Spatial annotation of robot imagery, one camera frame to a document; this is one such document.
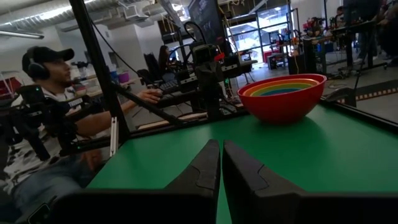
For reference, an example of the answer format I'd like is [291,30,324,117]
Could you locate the blue plastic bowl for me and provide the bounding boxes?
[259,87,303,97]

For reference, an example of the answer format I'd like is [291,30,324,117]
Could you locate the orange black striped floor strip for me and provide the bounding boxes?
[336,86,398,104]

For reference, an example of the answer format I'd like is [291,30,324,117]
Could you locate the person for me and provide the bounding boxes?
[157,44,172,76]
[374,0,398,68]
[0,45,164,219]

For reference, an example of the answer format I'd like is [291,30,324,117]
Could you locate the purple container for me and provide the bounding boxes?
[117,71,131,84]

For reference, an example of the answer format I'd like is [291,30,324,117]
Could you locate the dark display board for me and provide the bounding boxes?
[187,0,227,46]

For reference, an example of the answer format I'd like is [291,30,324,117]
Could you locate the large red plastic bowl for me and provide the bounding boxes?
[236,73,328,126]

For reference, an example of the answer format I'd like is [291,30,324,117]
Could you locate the black floor box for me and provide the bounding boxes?
[287,54,307,76]

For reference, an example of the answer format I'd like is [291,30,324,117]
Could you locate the black headphones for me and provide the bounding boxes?
[25,46,51,81]

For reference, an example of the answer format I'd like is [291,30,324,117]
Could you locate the black aluminium table frame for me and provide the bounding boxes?
[68,0,398,158]

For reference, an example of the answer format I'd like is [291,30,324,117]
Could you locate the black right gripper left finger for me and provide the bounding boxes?
[52,139,222,224]

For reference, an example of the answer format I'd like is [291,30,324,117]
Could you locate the ceiling tube light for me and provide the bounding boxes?
[0,29,45,40]

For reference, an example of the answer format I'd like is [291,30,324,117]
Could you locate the black workbench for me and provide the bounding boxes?
[302,19,390,76]

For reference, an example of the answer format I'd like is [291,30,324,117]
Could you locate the yellow-green plastic bowl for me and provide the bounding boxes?
[248,81,317,97]

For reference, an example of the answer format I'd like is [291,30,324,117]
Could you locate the person's hand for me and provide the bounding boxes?
[136,88,164,105]

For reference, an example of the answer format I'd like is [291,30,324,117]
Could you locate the silver aluminium bracket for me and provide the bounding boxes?
[109,116,120,157]

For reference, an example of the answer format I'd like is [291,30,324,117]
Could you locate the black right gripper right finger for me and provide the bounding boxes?
[221,139,398,224]

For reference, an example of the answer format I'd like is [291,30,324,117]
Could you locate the black cap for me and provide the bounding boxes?
[21,45,76,68]

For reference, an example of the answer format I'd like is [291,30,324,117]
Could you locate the orange plastic bowl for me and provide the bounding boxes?
[242,78,321,98]

